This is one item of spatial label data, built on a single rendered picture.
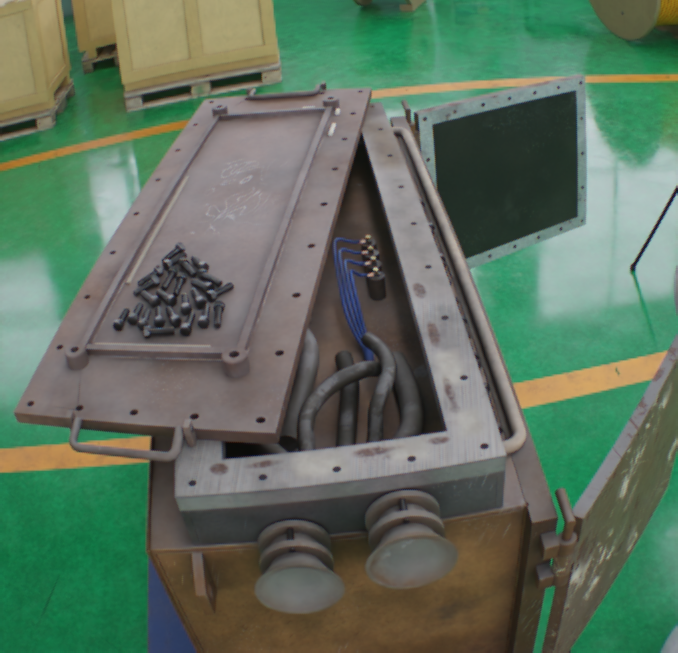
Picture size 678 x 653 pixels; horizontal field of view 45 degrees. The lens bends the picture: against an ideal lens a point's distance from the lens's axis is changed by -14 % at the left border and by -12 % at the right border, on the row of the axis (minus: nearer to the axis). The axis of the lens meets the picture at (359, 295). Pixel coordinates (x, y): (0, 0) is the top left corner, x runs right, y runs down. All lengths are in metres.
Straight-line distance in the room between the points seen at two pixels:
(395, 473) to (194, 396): 0.33
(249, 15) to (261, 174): 4.47
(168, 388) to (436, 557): 0.48
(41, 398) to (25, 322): 2.90
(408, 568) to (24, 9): 5.76
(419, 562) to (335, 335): 0.56
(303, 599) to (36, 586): 1.86
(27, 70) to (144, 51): 0.99
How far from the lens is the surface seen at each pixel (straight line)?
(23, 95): 6.77
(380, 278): 1.68
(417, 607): 1.45
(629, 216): 4.55
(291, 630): 1.48
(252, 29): 6.37
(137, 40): 6.42
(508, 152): 2.73
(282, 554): 1.22
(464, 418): 1.27
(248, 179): 1.91
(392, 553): 1.19
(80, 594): 2.93
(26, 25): 6.57
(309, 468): 1.22
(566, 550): 1.29
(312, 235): 1.66
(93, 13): 7.81
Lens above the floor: 2.19
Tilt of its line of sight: 34 degrees down
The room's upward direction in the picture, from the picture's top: 6 degrees counter-clockwise
